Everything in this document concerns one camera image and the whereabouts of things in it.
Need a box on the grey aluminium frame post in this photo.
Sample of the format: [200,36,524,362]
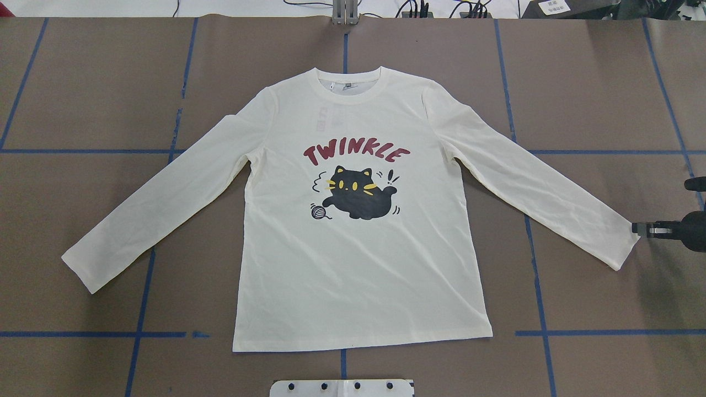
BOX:
[332,0,360,25]

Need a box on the black box with label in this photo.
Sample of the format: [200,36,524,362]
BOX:
[520,1,621,20]

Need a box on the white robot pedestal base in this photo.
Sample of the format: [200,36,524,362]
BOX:
[269,379,415,396]

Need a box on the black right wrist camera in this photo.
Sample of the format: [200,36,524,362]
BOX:
[683,176,706,192]

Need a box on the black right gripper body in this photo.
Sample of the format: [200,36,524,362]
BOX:
[672,212,705,253]

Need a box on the cream long-sleeve cat shirt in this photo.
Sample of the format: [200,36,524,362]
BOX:
[61,67,639,352]

